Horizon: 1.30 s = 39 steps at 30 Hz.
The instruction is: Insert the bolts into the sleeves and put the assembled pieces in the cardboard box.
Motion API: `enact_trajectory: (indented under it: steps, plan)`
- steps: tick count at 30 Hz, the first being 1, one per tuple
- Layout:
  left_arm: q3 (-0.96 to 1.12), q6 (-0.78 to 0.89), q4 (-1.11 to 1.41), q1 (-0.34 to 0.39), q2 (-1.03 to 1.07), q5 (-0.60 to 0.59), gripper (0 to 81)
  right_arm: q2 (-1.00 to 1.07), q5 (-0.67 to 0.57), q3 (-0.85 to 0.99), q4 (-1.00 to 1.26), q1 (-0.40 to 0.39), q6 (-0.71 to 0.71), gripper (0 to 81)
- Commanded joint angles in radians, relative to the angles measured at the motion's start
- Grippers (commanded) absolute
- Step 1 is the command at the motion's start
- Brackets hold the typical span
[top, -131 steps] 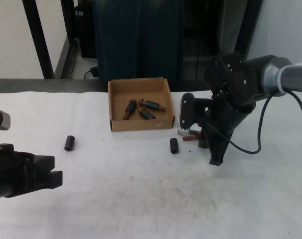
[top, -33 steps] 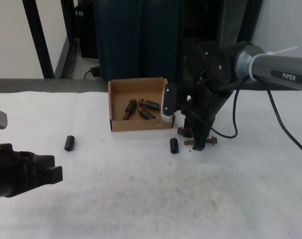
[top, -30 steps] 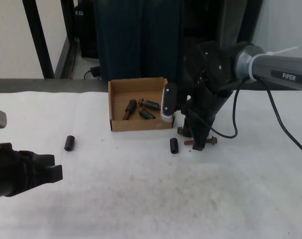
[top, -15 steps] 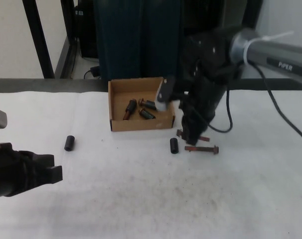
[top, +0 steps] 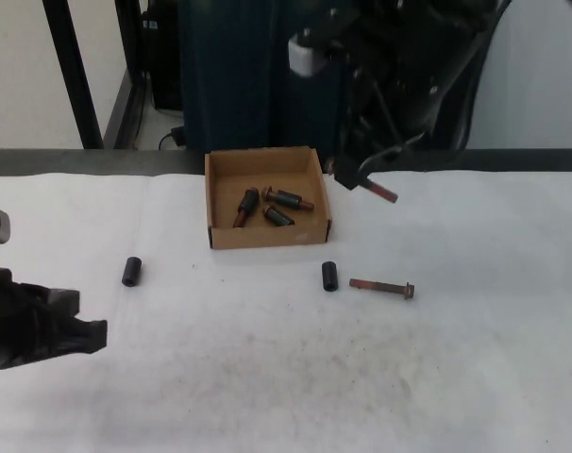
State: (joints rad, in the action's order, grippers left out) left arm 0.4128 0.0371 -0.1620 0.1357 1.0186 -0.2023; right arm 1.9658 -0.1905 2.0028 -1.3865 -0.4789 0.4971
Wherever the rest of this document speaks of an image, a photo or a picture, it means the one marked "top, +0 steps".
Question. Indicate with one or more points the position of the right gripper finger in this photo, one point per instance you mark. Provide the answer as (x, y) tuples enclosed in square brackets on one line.
[(349, 172)]

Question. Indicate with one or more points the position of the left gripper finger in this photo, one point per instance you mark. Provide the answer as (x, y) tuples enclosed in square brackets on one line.
[(85, 336), (66, 301)]

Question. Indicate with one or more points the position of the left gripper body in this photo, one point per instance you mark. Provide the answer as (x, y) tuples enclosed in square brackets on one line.
[(17, 325)]

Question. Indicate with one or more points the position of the reddish bolt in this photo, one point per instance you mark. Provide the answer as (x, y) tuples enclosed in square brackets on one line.
[(384, 191), (382, 285)]

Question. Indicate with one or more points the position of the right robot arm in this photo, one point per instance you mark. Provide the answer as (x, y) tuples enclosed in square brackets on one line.
[(399, 71)]

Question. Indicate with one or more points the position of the brown cardboard box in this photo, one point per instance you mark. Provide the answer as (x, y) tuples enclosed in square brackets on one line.
[(267, 236)]

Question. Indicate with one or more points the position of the bolt in black sleeve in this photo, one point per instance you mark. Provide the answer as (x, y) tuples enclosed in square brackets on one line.
[(246, 204), (277, 216), (286, 198)]

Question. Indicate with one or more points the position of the black sleeve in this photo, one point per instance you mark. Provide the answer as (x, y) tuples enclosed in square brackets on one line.
[(330, 276), (131, 271)]

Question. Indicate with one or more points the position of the dark blue cabinet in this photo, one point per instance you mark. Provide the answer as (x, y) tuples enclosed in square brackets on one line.
[(248, 75)]

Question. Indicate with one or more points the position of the black computer tower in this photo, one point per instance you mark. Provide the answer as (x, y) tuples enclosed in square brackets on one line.
[(162, 52)]

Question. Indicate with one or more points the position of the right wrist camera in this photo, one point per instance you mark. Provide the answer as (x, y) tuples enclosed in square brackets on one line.
[(305, 55)]

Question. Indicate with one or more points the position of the black metal post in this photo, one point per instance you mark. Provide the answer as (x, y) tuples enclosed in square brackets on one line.
[(73, 75)]

